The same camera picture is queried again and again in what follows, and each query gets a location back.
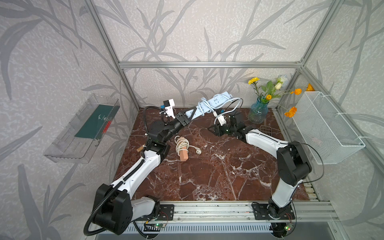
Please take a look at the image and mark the grey cord of white strip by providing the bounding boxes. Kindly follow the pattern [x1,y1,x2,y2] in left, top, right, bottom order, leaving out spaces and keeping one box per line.
[196,95,243,118]

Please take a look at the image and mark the grey white power strip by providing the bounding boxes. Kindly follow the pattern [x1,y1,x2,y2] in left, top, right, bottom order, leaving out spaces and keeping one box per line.
[196,92,234,117]

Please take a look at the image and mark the pink power strip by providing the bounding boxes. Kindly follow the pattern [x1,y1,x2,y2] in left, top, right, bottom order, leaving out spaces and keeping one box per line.
[177,137,189,162]

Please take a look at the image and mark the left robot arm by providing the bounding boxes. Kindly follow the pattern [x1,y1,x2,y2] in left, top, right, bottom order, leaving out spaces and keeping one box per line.
[83,107,203,236]

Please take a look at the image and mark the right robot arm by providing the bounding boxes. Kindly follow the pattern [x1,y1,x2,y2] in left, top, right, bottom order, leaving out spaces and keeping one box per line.
[208,112,312,220]

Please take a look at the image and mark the blue glass vase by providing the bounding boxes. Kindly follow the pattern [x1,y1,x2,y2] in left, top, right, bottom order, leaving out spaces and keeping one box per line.
[248,98,269,124]

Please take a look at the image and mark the brown slotted plastic scoop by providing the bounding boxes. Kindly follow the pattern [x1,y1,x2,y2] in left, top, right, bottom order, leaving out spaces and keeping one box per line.
[259,125,273,136]

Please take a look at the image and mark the green plastic fork toy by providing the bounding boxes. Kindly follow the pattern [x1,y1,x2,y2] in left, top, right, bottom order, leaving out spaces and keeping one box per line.
[137,145,146,153]

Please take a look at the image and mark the artificial flower bouquet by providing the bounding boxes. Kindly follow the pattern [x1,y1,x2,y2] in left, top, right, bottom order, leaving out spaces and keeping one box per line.
[248,75,304,104]

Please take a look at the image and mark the green book in tray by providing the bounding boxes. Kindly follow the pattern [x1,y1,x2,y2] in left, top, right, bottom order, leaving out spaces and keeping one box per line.
[75,105,114,140]

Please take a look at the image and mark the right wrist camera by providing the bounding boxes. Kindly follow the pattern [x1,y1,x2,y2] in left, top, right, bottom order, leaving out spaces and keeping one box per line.
[213,109,227,126]

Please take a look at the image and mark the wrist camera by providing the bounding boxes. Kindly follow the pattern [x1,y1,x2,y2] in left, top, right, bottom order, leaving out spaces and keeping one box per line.
[213,109,227,126]
[161,99,175,119]

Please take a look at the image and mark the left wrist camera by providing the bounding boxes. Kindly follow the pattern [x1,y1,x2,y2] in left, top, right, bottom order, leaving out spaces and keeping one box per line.
[161,99,175,119]

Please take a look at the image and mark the aluminium frame back bar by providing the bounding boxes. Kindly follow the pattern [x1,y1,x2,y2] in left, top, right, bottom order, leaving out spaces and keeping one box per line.
[119,62,301,69]

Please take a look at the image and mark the aluminium front rail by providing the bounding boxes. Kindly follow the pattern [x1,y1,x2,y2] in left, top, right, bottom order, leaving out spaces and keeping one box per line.
[160,201,340,224]

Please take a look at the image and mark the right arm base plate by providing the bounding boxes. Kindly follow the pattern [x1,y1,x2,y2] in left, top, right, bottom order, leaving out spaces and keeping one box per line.
[251,202,296,221]

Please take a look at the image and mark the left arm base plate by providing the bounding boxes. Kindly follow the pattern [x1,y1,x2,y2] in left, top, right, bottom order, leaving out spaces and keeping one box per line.
[136,204,175,221]

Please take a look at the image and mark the white wire mesh basket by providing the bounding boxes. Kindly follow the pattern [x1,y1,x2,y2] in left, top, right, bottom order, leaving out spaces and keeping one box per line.
[293,92,366,165]

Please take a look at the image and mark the clear plastic wall tray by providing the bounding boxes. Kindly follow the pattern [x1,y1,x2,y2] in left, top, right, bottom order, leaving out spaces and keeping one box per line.
[44,94,121,164]

